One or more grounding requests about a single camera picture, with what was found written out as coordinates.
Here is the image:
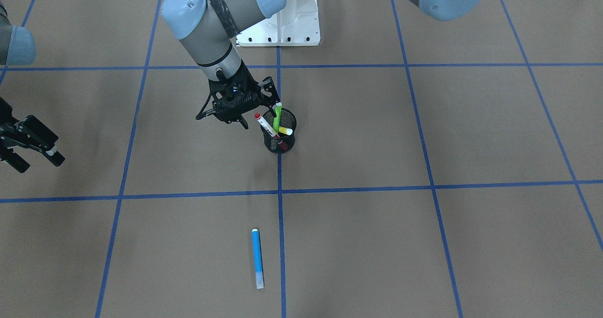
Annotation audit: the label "red white marker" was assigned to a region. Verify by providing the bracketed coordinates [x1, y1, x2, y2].
[254, 113, 289, 151]

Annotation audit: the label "white camera pillar base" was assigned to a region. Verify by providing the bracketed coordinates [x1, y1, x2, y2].
[236, 0, 321, 47]

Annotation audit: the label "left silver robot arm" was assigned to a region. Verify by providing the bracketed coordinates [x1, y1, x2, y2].
[160, 0, 480, 129]

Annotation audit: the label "green highlighter pen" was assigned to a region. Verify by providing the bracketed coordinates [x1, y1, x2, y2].
[273, 103, 282, 133]

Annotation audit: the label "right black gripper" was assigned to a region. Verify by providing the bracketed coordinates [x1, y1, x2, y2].
[0, 99, 65, 173]

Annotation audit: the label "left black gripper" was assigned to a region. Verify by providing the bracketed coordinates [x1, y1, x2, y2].
[196, 63, 281, 130]

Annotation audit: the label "black mesh pen cup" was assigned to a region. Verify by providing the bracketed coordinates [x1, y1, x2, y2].
[260, 107, 297, 154]

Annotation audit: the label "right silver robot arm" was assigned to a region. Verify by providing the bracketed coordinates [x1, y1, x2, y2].
[0, 6, 65, 173]

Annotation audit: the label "blue highlighter pen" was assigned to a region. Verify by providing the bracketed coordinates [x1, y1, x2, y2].
[251, 228, 264, 290]

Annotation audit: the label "yellow highlighter pen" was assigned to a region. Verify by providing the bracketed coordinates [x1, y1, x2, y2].
[278, 126, 293, 136]

